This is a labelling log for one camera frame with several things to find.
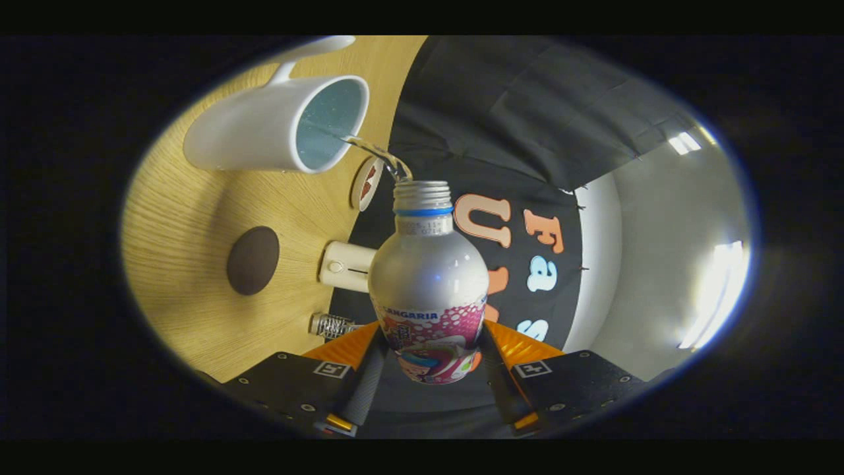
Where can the wooden table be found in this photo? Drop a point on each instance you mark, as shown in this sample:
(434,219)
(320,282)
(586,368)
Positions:
(191,224)

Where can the small white snack plate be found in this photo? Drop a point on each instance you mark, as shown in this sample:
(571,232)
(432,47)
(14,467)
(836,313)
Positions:
(361,191)

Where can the silver juice bottle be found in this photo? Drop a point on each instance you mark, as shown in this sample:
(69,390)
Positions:
(428,277)

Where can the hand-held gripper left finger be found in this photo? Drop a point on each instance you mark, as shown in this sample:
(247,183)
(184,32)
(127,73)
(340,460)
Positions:
(369,389)

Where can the white cylindrical container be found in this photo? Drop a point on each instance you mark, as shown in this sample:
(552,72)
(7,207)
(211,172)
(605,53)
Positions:
(343,267)

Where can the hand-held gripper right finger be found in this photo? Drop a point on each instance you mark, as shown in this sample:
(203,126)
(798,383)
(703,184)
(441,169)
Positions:
(501,389)

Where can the brown round coaster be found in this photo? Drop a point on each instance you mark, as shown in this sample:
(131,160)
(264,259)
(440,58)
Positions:
(252,260)

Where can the white cup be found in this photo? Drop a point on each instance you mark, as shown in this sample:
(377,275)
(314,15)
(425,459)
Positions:
(250,128)

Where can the ceiling light panel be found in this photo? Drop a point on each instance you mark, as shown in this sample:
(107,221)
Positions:
(684,142)

